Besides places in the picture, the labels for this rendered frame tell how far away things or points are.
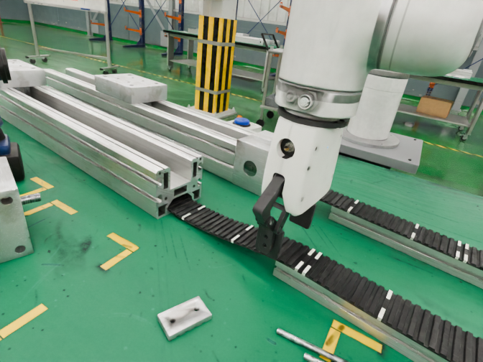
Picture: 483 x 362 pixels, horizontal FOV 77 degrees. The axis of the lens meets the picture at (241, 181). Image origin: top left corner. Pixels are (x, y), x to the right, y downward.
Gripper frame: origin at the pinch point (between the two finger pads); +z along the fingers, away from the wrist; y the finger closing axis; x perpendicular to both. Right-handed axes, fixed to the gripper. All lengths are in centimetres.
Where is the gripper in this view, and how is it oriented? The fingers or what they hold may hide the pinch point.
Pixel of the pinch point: (285, 230)
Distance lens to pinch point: 40.0
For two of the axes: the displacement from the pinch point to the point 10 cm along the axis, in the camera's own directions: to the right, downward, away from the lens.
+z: -1.2, 8.8, 4.6
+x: -7.9, -3.6, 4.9
